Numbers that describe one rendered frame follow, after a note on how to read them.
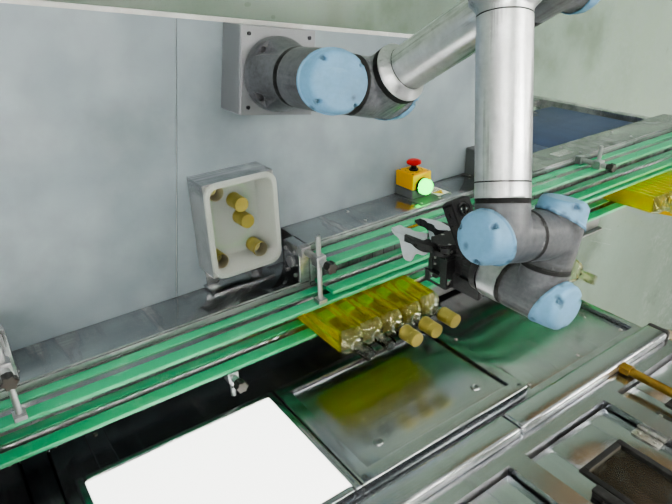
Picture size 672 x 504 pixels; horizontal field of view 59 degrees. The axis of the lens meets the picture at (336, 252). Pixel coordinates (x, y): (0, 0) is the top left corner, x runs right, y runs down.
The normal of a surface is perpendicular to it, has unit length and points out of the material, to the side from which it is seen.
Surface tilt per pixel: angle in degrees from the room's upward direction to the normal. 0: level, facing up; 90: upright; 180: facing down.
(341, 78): 8
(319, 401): 90
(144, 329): 90
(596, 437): 90
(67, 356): 90
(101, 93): 0
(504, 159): 50
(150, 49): 0
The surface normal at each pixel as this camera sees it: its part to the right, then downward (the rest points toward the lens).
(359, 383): -0.02, -0.90
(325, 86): 0.48, 0.29
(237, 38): -0.81, 0.14
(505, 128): -0.18, 0.07
